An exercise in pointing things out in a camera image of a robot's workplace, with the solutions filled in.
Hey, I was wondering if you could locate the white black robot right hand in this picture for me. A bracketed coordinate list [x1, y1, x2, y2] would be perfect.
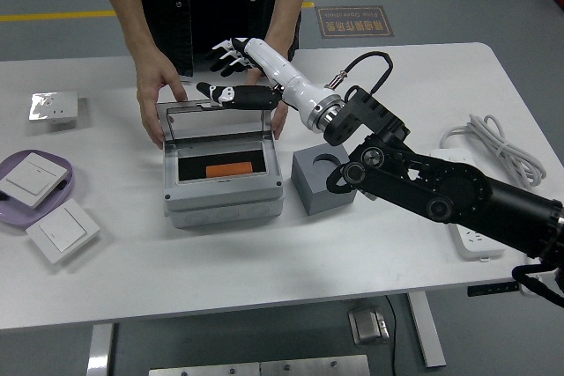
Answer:
[196, 36, 339, 122]

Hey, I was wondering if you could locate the person's left hand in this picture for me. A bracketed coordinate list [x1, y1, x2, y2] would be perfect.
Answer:
[246, 67, 291, 139]

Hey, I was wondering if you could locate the person's right hand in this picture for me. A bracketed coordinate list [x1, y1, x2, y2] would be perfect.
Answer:
[135, 48, 189, 151]

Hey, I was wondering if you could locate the orange cylinder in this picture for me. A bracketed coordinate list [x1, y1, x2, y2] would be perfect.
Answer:
[205, 162, 253, 178]

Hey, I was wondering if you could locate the grey junction box clear lid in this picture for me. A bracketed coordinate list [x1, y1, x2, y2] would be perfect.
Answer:
[154, 97, 284, 230]

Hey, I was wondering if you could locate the grey cube with round hole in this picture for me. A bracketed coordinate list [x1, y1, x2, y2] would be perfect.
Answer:
[290, 143, 357, 217]

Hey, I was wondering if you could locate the metal floor socket box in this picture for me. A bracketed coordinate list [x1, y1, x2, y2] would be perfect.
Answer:
[347, 303, 391, 346]

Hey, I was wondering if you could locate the brown floor sign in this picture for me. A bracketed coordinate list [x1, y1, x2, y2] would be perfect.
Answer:
[314, 5, 395, 40]

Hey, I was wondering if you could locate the purple tray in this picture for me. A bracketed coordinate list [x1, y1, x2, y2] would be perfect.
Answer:
[0, 149, 76, 230]

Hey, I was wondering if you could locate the white power strip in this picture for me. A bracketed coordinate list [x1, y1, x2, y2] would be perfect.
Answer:
[429, 148, 507, 262]

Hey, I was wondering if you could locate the grey metal plate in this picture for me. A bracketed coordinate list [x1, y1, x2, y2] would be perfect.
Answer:
[148, 361, 262, 376]
[259, 354, 371, 376]

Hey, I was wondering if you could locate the white table leg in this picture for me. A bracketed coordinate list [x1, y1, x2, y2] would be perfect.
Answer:
[405, 291, 447, 368]
[86, 322, 115, 376]

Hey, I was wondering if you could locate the black table control panel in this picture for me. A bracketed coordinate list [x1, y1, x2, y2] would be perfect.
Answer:
[467, 282, 517, 297]

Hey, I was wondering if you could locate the white wall socket with film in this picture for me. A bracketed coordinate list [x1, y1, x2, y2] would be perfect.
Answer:
[28, 91, 79, 125]

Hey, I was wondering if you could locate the white wall switch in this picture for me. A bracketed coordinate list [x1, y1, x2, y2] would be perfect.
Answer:
[25, 197, 101, 265]
[0, 151, 73, 209]

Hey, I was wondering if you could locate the white coiled power cord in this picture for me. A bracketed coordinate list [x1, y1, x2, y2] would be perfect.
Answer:
[439, 113, 547, 188]

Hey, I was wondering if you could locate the black floor cable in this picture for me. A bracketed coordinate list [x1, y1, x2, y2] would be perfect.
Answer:
[385, 295, 397, 376]

